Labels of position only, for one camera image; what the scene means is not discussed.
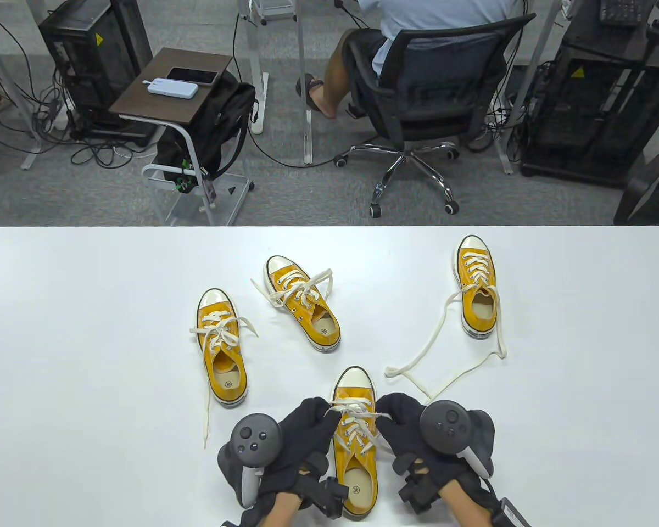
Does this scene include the black computer cabinet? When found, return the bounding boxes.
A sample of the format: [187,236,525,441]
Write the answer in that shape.
[519,0,659,184]

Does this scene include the white desk leg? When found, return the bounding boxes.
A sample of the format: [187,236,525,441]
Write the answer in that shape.
[494,0,561,176]
[295,0,315,165]
[0,0,47,171]
[236,0,269,135]

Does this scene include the black keyboard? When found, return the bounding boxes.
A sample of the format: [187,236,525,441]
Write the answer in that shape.
[599,0,646,27]

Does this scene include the person's left hand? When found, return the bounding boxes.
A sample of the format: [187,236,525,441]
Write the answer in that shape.
[257,398,343,497]

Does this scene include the white drawer unit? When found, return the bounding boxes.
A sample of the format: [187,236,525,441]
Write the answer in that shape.
[250,0,297,23]

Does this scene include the person's right forearm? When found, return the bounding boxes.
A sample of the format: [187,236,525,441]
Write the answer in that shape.
[439,483,498,527]

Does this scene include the yellow canvas shoe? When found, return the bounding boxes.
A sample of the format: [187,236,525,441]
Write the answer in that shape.
[197,288,249,408]
[264,255,341,353]
[451,235,498,340]
[331,367,379,519]

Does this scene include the person's left forearm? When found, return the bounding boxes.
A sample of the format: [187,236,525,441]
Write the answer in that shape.
[264,489,308,527]

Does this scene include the black smartphone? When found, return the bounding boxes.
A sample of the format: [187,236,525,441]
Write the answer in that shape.
[166,66,219,86]

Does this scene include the brown side table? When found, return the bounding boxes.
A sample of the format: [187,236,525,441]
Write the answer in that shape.
[109,47,255,227]

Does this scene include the black mesh office chair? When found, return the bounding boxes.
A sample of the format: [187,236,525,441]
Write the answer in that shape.
[334,14,537,217]

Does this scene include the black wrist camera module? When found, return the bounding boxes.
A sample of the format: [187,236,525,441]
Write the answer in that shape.
[297,456,349,519]
[398,461,445,515]

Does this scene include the black backpack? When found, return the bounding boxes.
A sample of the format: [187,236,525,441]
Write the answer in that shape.
[157,70,259,193]

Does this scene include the black forearm electronics box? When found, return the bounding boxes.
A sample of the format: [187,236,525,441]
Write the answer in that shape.
[492,497,530,527]

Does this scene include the black computer tower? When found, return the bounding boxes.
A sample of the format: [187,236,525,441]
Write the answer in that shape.
[37,0,153,144]

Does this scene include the light blue power bank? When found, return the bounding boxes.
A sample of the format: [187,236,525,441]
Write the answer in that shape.
[142,77,199,100]

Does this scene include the person's right hand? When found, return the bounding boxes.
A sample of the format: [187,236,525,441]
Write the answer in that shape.
[375,393,482,493]

